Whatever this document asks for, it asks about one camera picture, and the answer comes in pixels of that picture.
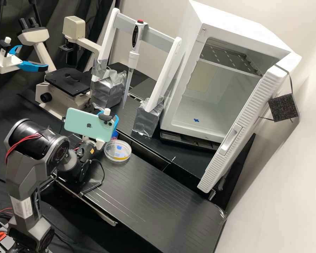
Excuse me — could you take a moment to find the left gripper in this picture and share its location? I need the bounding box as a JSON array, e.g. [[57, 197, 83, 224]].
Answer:
[[0, 45, 49, 74]]

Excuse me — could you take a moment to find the white pipette stand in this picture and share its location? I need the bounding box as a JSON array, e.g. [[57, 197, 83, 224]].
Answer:
[[90, 7, 186, 138]]

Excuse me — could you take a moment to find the petri dish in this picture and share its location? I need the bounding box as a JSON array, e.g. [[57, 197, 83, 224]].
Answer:
[[104, 139, 132, 162]]

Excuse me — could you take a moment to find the incubator door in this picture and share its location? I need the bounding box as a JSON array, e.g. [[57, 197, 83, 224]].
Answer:
[[197, 64, 299, 193]]

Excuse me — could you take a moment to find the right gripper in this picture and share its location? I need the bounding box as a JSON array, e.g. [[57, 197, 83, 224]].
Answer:
[[82, 114, 120, 150]]

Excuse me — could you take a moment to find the cream microscope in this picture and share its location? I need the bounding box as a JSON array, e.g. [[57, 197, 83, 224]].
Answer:
[[17, 15, 103, 113]]

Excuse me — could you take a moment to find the right wrist camera phone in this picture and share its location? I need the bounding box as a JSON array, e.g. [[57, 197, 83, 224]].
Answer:
[[64, 107, 116, 141]]

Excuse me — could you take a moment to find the black cable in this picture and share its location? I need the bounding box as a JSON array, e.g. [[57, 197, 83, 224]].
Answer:
[[79, 159, 106, 199]]

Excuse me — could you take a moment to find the pipette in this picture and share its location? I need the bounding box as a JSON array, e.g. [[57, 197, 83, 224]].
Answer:
[[122, 19, 146, 109]]

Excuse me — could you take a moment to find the white incubator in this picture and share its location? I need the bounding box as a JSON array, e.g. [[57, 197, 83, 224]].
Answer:
[[159, 0, 303, 145]]

